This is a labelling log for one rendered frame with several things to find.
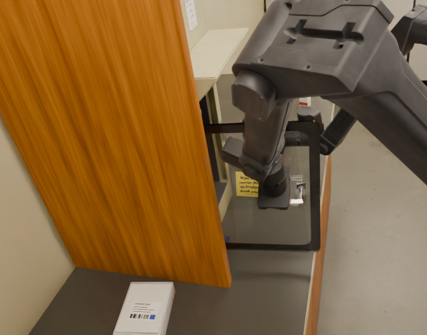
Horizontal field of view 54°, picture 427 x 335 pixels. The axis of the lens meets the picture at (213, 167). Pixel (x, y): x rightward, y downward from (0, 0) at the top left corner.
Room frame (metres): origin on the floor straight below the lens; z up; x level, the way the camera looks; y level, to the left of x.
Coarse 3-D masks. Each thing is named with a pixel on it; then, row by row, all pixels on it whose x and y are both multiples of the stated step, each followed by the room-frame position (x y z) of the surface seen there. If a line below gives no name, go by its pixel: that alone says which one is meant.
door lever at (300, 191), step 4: (300, 188) 0.78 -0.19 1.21; (304, 188) 0.77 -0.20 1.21; (296, 192) 0.78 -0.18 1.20; (300, 192) 0.77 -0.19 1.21; (304, 192) 0.77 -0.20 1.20; (300, 196) 0.75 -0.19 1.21; (292, 200) 0.74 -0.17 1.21; (296, 200) 0.74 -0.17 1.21; (300, 200) 0.74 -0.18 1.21; (292, 204) 0.74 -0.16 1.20; (296, 204) 0.73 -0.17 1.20; (300, 204) 0.73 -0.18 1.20
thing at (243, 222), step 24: (312, 120) 0.77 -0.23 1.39; (216, 144) 0.83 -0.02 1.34; (288, 144) 0.78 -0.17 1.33; (312, 144) 0.77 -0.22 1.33; (216, 168) 0.83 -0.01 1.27; (312, 168) 0.77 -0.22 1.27; (216, 192) 0.84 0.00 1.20; (312, 192) 0.77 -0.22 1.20; (240, 216) 0.82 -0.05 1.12; (264, 216) 0.80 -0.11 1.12; (288, 216) 0.79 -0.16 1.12; (312, 216) 0.77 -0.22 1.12; (240, 240) 0.83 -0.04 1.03; (264, 240) 0.81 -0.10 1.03; (288, 240) 0.79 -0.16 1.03; (312, 240) 0.77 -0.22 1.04
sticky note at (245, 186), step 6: (240, 174) 0.82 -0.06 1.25; (240, 180) 0.82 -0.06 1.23; (246, 180) 0.81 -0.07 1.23; (252, 180) 0.81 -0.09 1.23; (240, 186) 0.82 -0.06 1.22; (246, 186) 0.82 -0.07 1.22; (252, 186) 0.81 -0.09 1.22; (258, 186) 0.81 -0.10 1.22; (240, 192) 0.82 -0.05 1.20; (246, 192) 0.82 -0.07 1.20; (252, 192) 0.81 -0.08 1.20
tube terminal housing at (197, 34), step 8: (200, 0) 1.13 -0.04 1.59; (184, 8) 1.02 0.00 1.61; (200, 8) 1.12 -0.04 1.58; (184, 16) 1.02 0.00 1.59; (200, 16) 1.11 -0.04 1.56; (184, 24) 1.01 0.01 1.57; (200, 24) 1.11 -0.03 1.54; (192, 32) 1.05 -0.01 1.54; (200, 32) 1.10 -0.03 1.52; (192, 40) 1.04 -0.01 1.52; (192, 48) 1.03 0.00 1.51; (216, 88) 1.15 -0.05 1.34; (208, 96) 1.15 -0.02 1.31; (216, 96) 1.14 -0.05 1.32; (208, 104) 1.14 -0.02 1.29; (216, 104) 1.13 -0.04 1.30; (216, 112) 1.15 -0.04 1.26; (216, 120) 1.15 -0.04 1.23
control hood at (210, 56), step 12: (204, 36) 1.10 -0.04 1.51; (216, 36) 1.08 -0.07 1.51; (228, 36) 1.06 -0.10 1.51; (240, 36) 1.05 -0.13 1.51; (204, 48) 1.00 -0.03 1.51; (216, 48) 0.99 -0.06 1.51; (228, 48) 0.97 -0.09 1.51; (192, 60) 0.93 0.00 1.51; (204, 60) 0.92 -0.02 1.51; (216, 60) 0.90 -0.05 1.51; (228, 60) 0.90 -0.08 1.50; (204, 72) 0.85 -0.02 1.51; (216, 72) 0.83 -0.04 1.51; (204, 84) 0.82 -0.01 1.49
